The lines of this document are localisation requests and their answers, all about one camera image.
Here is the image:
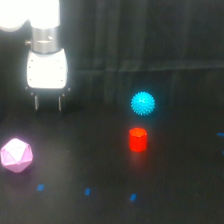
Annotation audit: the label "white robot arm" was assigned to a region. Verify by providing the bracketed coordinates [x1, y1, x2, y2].
[0, 0, 68, 90]

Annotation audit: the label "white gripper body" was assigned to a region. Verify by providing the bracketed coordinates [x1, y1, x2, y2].
[26, 49, 68, 91]

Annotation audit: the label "blue spiky ball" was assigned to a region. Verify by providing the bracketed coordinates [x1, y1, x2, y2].
[131, 92, 155, 116]

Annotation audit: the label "pink polyhedron ball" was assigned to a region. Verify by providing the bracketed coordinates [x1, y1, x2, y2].
[0, 138, 33, 173]

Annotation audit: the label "blue tape marker far right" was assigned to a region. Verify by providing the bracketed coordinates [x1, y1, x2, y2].
[217, 133, 224, 137]

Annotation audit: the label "red cylindrical cup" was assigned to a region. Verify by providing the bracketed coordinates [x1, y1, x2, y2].
[129, 128, 147, 152]

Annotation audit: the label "thin metal gripper finger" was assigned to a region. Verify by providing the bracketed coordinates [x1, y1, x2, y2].
[34, 95, 38, 110]
[58, 96, 62, 111]

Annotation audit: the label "blue tape marker middle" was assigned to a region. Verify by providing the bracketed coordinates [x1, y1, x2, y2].
[85, 188, 90, 196]

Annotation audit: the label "blue tape marker left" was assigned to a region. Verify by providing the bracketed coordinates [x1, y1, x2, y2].
[37, 184, 44, 191]

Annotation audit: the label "blue tape marker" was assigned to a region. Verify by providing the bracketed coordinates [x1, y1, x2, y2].
[217, 133, 224, 137]
[85, 188, 90, 196]
[37, 184, 44, 191]
[130, 194, 137, 202]

